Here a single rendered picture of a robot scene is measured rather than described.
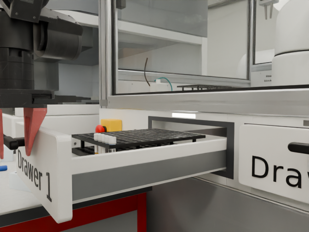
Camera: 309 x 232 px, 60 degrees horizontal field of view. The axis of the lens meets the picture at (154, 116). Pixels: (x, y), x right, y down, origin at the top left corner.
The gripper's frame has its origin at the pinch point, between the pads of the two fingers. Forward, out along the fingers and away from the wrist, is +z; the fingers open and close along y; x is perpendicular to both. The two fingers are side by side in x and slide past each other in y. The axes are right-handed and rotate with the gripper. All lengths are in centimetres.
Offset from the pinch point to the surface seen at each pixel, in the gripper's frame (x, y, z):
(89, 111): 83, 47, -2
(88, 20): 83, 47, -47
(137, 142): -5.8, 17.9, -0.4
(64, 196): -11.4, 3.6, 4.2
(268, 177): -20.1, 34.7, 5.2
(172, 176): -9.9, 22.4, 5.3
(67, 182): -11.4, 3.9, 2.4
